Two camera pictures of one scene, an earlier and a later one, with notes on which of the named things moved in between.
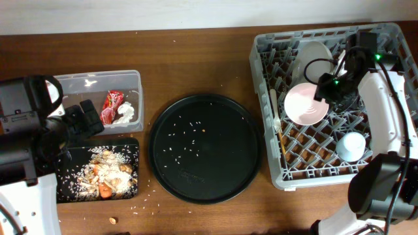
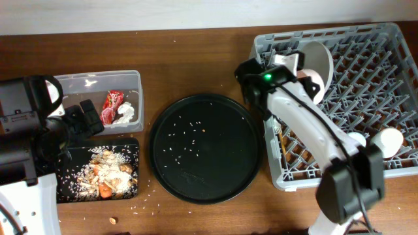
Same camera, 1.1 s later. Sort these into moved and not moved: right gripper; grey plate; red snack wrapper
Moved: right gripper
Not moved: grey plate; red snack wrapper
